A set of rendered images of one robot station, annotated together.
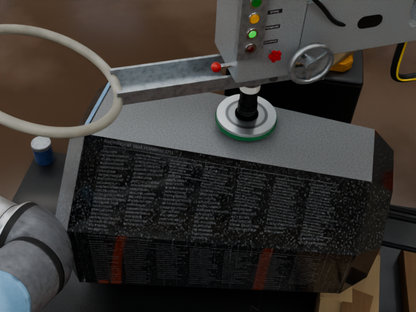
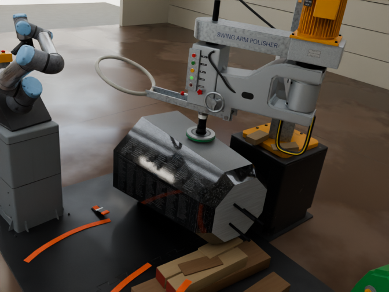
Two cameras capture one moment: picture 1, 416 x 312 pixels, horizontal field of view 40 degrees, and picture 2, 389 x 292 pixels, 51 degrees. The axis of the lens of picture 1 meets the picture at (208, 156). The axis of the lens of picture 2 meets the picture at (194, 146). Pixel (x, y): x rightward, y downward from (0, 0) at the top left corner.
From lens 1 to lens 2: 1.97 m
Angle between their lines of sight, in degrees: 37
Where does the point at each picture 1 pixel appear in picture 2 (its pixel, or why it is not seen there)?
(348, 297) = (210, 255)
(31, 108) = not seen: hidden behind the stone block
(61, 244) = (54, 59)
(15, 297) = (30, 52)
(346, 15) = (235, 87)
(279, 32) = (204, 83)
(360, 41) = (243, 105)
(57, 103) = not seen: hidden behind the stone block
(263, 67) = (198, 98)
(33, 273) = (39, 54)
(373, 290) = (227, 263)
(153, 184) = (150, 142)
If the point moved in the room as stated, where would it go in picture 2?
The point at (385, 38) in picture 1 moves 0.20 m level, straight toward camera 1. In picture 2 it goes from (257, 109) to (231, 112)
